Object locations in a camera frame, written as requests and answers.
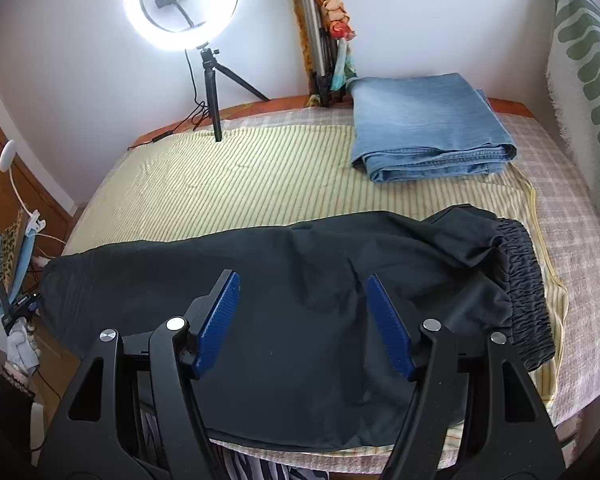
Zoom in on white clip lamp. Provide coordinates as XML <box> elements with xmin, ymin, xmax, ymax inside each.
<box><xmin>0</xmin><ymin>138</ymin><xmax>48</xmax><ymax>238</ymax></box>

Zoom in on folded silver tripod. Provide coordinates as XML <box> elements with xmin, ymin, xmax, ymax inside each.
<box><xmin>300</xmin><ymin>0</ymin><xmax>337</xmax><ymax>107</ymax></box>

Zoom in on black pants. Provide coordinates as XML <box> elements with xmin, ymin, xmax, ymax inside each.
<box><xmin>42</xmin><ymin>205</ymin><xmax>555</xmax><ymax>452</ymax></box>

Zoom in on pink checked bedsheet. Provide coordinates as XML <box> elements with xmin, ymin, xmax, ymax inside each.
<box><xmin>69</xmin><ymin>104</ymin><xmax>600</xmax><ymax>476</ymax></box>

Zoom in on orange patterned cloth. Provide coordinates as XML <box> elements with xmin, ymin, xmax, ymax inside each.
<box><xmin>316</xmin><ymin>0</ymin><xmax>358</xmax><ymax>98</ymax></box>

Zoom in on leopard print cushion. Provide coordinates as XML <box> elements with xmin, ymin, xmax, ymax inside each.
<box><xmin>0</xmin><ymin>209</ymin><xmax>28</xmax><ymax>292</ymax></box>

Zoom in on black mini tripod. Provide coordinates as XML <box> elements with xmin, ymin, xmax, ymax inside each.
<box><xmin>194</xmin><ymin>44</ymin><xmax>272</xmax><ymax>143</ymax></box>

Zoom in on white ring light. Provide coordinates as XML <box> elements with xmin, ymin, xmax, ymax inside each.
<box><xmin>122</xmin><ymin>0</ymin><xmax>239</xmax><ymax>52</ymax></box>

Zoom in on folded blue jeans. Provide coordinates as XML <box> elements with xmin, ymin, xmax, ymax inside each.
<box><xmin>349</xmin><ymin>73</ymin><xmax>517</xmax><ymax>183</ymax></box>

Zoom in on left hand white glove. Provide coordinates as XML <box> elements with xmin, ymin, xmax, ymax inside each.
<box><xmin>7</xmin><ymin>318</ymin><xmax>41</xmax><ymax>376</ymax></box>

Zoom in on black ring light cable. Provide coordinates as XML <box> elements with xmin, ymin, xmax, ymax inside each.
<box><xmin>126</xmin><ymin>49</ymin><xmax>217</xmax><ymax>151</ymax></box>

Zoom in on black phone holder gooseneck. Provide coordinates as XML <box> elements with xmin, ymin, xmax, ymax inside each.
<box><xmin>155</xmin><ymin>0</ymin><xmax>206</xmax><ymax>29</ymax></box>

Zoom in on left forearm dark sleeve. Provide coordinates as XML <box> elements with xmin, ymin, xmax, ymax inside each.
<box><xmin>0</xmin><ymin>363</ymin><xmax>35</xmax><ymax>479</ymax></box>

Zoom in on yellow striped towel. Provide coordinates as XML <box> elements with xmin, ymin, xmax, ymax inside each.
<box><xmin>43</xmin><ymin>125</ymin><xmax>568</xmax><ymax>452</ymax></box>

